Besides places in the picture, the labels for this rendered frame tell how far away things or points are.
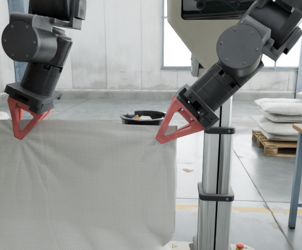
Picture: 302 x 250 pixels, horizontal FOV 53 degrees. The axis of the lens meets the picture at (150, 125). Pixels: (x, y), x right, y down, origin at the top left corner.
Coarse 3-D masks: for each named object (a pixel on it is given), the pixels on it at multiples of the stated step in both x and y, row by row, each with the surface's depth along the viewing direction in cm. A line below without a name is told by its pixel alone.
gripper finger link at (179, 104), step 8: (184, 88) 48; (176, 96) 48; (184, 96) 49; (176, 104) 47; (184, 104) 47; (168, 112) 48; (184, 112) 48; (192, 112) 47; (168, 120) 49; (192, 120) 48; (160, 128) 50; (184, 128) 50; (192, 128) 48; (200, 128) 48; (160, 136) 50; (168, 136) 50; (176, 136) 50
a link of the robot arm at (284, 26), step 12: (264, 0) 43; (288, 0) 42; (300, 0) 41; (252, 12) 45; (264, 12) 44; (276, 12) 44; (288, 12) 44; (300, 12) 42; (264, 24) 44; (276, 24) 43; (288, 24) 43; (300, 24) 47; (276, 36) 44; (288, 36) 44; (276, 48) 45
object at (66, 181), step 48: (0, 144) 56; (48, 144) 56; (96, 144) 53; (144, 144) 51; (0, 192) 59; (48, 192) 58; (96, 192) 55; (144, 192) 53; (0, 240) 58; (48, 240) 57; (96, 240) 56; (144, 240) 55
